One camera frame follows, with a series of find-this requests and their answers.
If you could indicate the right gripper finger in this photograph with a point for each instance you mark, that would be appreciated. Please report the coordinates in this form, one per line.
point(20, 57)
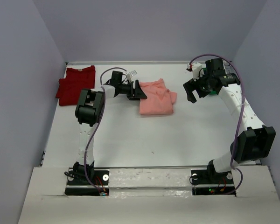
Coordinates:
point(190, 96)
point(190, 85)

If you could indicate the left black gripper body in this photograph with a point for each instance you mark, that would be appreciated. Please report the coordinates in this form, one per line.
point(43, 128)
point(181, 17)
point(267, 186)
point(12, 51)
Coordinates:
point(127, 89)

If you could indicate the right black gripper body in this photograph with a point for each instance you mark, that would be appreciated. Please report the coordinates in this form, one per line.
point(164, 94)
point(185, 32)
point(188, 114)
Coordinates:
point(203, 86)

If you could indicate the pink t-shirt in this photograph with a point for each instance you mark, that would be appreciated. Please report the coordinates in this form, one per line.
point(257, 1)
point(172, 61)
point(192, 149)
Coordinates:
point(159, 101)

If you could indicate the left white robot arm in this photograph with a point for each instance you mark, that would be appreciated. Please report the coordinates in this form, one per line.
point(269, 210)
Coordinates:
point(89, 113)

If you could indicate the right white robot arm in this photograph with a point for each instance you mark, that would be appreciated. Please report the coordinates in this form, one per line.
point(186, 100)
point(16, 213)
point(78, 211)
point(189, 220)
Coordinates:
point(253, 139)

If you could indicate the green t-shirt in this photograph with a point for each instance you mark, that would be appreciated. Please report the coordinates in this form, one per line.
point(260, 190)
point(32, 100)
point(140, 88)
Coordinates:
point(213, 93)

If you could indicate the red folded t-shirt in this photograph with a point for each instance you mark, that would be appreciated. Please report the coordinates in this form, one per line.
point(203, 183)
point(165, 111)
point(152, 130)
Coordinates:
point(75, 80)

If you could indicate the white cardboard front cover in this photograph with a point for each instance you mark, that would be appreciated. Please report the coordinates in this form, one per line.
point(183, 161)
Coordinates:
point(150, 196)

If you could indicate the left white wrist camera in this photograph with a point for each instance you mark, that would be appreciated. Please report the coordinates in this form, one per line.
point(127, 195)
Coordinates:
point(130, 75)

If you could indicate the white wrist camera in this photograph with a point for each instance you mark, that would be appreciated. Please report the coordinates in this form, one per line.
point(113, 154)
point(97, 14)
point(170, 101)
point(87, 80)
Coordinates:
point(197, 70)
point(130, 75)

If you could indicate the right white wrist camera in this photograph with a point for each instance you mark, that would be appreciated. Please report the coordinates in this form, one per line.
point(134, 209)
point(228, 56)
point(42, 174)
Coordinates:
point(197, 70)

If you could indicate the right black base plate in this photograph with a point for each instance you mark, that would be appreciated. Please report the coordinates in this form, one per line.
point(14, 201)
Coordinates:
point(205, 185)

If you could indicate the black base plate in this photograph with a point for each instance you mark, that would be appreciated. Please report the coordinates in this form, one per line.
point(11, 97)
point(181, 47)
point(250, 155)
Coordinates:
point(205, 185)
point(79, 186)

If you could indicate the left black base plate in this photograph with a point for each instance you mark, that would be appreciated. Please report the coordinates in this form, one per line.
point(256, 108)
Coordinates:
point(79, 186)

